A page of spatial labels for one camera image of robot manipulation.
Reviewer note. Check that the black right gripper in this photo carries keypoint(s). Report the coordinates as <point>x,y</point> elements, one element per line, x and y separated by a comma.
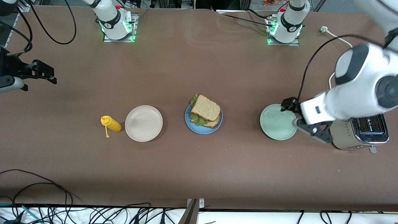
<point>13,67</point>

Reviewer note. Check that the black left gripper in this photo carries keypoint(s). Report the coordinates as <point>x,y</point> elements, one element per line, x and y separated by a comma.
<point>292,105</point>

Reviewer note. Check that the brown bread slice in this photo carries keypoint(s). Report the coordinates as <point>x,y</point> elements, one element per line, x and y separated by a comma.
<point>205,108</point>
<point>215,123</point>

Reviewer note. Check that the yellow mustard squeeze bottle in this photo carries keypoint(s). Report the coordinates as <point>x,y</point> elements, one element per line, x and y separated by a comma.
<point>113,124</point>

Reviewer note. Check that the green lettuce leaf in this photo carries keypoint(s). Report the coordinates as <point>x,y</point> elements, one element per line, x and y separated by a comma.
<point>195,119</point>

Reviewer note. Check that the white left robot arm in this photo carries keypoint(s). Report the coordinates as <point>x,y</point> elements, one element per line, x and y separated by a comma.
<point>367,87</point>

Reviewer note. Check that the green round plate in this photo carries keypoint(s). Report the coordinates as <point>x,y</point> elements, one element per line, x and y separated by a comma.
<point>275,122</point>

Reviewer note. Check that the blue round plate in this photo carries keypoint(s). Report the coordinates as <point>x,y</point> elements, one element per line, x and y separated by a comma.
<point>202,131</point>

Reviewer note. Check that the beige round plate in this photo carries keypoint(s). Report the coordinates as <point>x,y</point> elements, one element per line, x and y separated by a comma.
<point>143,123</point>

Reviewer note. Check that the beige chrome toaster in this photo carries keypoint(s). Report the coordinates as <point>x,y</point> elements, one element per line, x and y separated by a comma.
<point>348,137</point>

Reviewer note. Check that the orange packaged item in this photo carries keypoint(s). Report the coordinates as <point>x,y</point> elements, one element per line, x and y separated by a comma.
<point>270,2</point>

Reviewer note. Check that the aluminium frame bar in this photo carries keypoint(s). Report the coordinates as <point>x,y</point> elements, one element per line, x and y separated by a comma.
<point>14,25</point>

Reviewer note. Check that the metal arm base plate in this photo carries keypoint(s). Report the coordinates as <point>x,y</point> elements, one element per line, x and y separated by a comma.
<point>135,23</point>
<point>284,44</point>

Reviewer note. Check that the grey metal table bracket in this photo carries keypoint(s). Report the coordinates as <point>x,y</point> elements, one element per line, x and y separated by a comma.
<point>189,214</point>

